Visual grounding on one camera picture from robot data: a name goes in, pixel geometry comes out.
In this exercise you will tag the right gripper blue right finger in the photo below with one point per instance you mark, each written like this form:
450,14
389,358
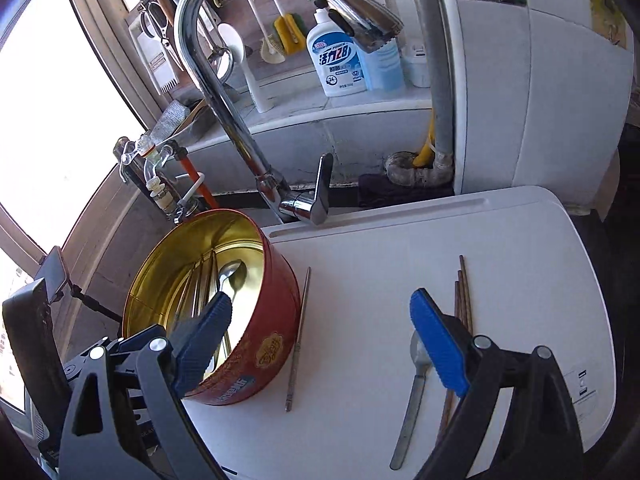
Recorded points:
437,331

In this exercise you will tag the white cutting board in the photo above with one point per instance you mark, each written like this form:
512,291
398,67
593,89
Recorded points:
540,322

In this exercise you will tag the red gold round tin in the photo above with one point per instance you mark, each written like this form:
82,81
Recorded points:
265,311

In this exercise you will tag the steel spoon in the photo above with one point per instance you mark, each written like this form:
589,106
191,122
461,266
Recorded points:
229,279

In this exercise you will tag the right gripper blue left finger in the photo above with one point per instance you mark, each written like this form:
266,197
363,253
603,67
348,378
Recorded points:
195,340

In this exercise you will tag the grey metal pipe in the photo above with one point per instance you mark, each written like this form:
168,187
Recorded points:
426,21

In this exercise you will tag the thin curved wooden chopstick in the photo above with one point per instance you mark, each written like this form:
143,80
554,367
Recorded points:
468,295

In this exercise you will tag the hanging steel ladle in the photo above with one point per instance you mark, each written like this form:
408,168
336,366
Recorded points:
220,55

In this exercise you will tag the kitchen scissors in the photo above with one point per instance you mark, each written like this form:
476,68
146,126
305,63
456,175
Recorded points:
161,27

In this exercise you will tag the phone on mount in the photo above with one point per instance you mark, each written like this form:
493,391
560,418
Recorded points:
54,274

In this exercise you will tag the white refrigerator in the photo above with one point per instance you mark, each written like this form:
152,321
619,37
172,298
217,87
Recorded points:
541,91

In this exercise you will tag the brown wooden chopstick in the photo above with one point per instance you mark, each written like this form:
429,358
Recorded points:
462,308
452,364

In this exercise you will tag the plain metal chopstick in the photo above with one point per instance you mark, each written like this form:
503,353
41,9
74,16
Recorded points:
195,294

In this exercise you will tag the clear blue liquid bottle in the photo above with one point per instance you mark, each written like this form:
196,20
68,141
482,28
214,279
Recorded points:
382,68

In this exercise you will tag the small white jar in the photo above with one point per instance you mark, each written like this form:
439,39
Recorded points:
414,63

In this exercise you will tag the white dish soap bottle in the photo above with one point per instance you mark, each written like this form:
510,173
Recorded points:
334,56

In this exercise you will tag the yellow sponge brush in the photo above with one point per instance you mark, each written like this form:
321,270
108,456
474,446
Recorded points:
291,31

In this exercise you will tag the orange pipe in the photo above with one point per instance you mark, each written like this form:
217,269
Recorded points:
198,180

